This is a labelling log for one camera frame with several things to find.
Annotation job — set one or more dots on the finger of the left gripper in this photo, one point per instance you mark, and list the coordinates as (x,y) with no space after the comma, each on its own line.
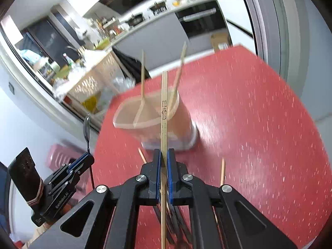
(81,164)

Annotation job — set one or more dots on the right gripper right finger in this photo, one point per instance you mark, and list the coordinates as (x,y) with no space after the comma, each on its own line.
(220,217)

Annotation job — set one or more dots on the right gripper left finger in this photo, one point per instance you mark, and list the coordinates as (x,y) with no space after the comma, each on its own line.
(106,217)

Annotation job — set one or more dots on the dark plastic spoon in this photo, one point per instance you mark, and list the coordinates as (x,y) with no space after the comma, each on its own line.
(86,133)

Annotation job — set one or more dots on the pink plastic stool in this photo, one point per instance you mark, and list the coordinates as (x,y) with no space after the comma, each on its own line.
(59,155)

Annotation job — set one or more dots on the bamboo chopstick on table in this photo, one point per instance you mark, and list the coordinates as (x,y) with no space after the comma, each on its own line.
(142,156)

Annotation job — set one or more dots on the beige utensil holder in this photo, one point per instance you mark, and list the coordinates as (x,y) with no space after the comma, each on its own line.
(143,122)

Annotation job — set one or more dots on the beige perforated storage rack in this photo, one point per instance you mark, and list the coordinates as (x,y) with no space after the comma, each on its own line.
(93,84)

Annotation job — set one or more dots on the black hanging garment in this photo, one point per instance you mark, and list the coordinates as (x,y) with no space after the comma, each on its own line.
(130,66)

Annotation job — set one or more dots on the cardboard box on floor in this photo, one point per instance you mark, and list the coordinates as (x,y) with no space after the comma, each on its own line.
(220,41)

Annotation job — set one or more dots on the built-in black oven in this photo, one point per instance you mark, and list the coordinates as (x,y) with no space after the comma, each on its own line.
(202,18)

